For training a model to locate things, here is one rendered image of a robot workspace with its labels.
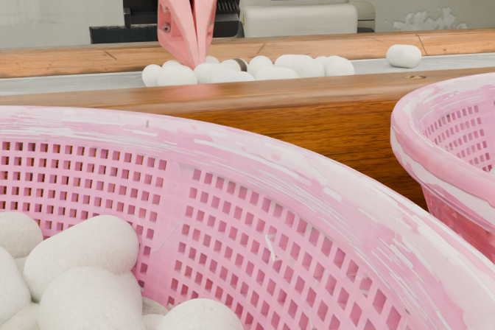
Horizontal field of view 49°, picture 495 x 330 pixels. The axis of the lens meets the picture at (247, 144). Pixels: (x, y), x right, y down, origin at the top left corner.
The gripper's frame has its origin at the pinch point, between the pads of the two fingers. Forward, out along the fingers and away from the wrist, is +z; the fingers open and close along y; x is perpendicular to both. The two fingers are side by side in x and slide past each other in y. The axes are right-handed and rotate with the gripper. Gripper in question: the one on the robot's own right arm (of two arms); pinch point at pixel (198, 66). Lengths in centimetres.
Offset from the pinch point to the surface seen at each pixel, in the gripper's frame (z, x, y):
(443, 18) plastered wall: -145, 129, 149
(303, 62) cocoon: 2.6, -2.5, 7.3
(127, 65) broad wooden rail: -10.3, 10.3, -4.9
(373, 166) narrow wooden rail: 18.0, -12.5, 3.8
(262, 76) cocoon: 5.5, -4.6, 3.1
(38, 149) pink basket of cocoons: 18.5, -16.3, -9.0
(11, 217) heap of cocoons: 20.7, -16.2, -9.7
